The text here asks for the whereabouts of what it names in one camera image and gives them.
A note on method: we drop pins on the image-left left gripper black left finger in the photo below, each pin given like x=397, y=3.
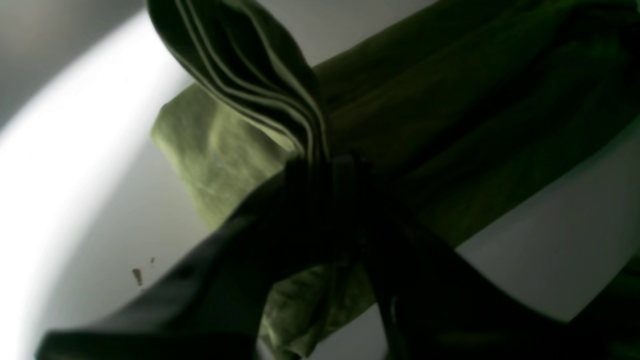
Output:
x=209, y=305

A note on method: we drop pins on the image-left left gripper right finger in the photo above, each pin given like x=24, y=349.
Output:
x=434, y=304

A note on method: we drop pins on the olive green T-shirt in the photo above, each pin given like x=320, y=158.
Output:
x=462, y=112

